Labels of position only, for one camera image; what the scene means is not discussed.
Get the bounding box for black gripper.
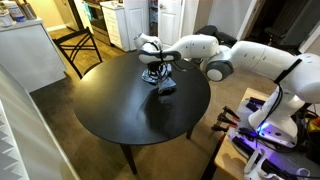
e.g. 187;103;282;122
145;62;172;80

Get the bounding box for white panel door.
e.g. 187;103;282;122
157;0;184;51

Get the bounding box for black cable bundle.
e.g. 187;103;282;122
289;106;320;164

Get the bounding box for grey metal mounting plate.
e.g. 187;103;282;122
228;98;320;180

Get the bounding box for round black table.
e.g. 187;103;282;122
72;49;212;176

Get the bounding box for clear white jar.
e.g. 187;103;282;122
0;9;14;28

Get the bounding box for dark armchair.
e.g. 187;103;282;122
248;0;320;54

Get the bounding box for white drawer cabinet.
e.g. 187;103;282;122
99;0;150;53

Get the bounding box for black metal chair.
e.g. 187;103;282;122
52;26;104;80

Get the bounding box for black bag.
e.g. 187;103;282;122
194;24;238;48

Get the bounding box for white vertical window blinds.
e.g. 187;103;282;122
0;99;31;180

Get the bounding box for steel kitchen stove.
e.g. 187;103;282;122
83;0;112;46

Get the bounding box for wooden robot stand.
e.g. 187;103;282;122
201;87;279;180

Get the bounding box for black bracket block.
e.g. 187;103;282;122
245;96;268;113

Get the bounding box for blue towel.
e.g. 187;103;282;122
141;63;178;95

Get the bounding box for yellow red emergency stop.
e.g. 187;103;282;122
306;116;320;134

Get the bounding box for white kitchen counter cabinet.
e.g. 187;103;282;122
0;16;68;94

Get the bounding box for white container blue label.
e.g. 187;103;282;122
3;0;26;23

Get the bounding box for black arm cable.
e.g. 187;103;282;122
256;58;306;134

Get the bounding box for black aluminium rail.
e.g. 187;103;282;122
231;134;268;162
259;156;292;180

